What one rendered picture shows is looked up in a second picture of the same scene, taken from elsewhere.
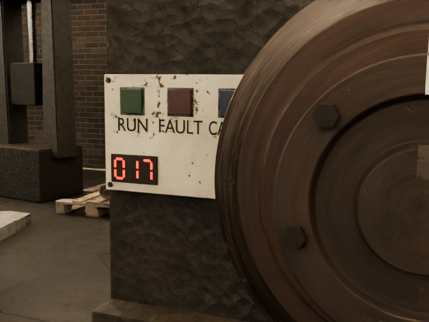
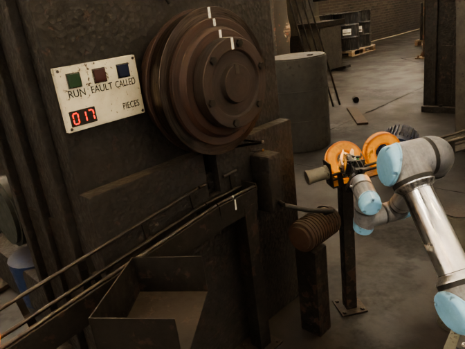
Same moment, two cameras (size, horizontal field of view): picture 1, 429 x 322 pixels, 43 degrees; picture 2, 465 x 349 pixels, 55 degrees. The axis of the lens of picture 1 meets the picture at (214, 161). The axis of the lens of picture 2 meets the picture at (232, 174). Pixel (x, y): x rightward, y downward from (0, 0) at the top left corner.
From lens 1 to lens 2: 110 cm
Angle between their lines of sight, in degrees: 63
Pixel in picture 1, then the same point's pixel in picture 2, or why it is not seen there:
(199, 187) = (117, 114)
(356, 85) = (217, 50)
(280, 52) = (173, 42)
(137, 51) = (63, 52)
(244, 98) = (165, 62)
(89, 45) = not seen: outside the picture
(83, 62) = not seen: outside the picture
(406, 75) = (227, 44)
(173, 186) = (105, 118)
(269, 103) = (178, 62)
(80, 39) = not seen: outside the picture
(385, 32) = (207, 32)
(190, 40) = (90, 43)
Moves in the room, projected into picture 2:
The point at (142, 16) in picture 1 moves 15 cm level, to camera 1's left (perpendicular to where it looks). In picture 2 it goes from (61, 32) to (17, 38)
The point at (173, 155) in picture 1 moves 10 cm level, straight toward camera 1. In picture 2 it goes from (102, 102) to (131, 101)
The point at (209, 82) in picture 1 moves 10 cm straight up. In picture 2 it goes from (111, 62) to (103, 27)
